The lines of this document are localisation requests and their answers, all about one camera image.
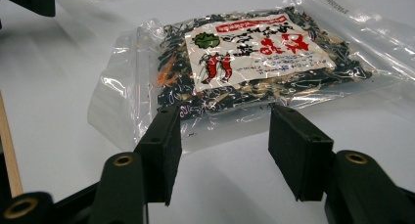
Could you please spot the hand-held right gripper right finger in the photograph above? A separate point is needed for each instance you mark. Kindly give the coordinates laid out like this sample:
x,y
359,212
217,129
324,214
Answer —
x,y
303,152

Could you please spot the wooden table edge strip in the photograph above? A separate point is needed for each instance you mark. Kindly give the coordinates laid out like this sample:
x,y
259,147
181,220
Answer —
x,y
8,152

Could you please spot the dried seaweed snack packet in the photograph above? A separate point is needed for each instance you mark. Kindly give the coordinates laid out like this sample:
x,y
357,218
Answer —
x,y
254,54

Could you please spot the clear zip bag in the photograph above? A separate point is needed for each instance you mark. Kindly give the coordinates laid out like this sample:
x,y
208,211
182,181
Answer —
x,y
137,97

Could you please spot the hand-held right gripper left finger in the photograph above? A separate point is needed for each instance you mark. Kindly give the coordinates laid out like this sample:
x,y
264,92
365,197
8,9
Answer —
x,y
160,152

